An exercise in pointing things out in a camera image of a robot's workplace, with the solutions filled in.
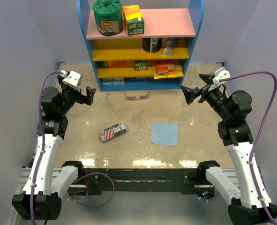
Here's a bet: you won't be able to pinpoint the blue shelf unit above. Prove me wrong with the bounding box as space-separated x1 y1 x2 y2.
77 0 205 91

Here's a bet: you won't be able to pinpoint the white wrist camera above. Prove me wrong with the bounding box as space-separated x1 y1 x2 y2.
59 70 83 92
209 66 231 91

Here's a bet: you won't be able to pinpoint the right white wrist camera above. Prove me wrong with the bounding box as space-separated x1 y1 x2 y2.
209 66 231 91

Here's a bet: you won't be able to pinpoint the orange box on shelf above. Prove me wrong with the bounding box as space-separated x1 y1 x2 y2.
155 60 175 75

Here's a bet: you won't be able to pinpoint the black labelled can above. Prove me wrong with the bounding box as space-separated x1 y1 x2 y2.
142 37 163 53

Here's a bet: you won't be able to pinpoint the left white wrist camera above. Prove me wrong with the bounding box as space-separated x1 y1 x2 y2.
59 70 83 92

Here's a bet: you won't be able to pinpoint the purple cable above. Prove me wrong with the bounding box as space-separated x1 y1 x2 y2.
30 71 66 225
219 71 277 225

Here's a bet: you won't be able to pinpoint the orange green sponge box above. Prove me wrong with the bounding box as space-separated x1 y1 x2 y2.
123 5 145 37

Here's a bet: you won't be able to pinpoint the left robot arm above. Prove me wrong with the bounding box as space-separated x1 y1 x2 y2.
12 84 96 220

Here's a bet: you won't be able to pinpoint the silver foil pouch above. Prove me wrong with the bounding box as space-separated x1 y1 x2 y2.
162 37 179 57

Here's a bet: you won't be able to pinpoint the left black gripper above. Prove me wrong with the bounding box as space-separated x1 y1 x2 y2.
58 76 96 115

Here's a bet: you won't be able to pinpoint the yellow snack bag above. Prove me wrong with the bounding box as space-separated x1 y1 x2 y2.
152 65 185 79

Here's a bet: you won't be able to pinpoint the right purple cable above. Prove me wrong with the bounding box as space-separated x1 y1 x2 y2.
219 71 277 225

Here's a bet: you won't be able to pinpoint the small green box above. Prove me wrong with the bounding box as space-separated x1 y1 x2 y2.
134 60 148 71

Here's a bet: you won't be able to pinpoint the pink sunglasses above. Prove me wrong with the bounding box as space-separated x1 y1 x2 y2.
123 77 150 101

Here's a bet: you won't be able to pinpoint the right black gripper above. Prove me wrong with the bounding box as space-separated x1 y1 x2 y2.
181 74 231 120

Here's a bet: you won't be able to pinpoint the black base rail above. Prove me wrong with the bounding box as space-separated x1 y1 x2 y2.
67 167 216 196

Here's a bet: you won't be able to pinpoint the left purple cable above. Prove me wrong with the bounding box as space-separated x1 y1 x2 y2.
30 71 66 225

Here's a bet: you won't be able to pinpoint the orange packet left shelf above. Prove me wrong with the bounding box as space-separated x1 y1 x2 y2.
102 60 125 68

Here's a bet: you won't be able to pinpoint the teal tissue packs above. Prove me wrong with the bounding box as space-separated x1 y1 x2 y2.
101 78 125 86

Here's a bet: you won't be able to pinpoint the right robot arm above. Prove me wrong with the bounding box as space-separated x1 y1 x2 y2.
181 74 277 225

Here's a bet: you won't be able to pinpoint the patterned sunglasses case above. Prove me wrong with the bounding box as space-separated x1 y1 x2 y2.
98 122 127 142

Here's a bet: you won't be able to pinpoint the green toilet paper pack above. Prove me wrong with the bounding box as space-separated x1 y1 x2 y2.
93 0 123 37

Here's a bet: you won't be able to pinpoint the light blue cleaning cloth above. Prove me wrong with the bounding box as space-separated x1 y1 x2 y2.
151 121 178 146

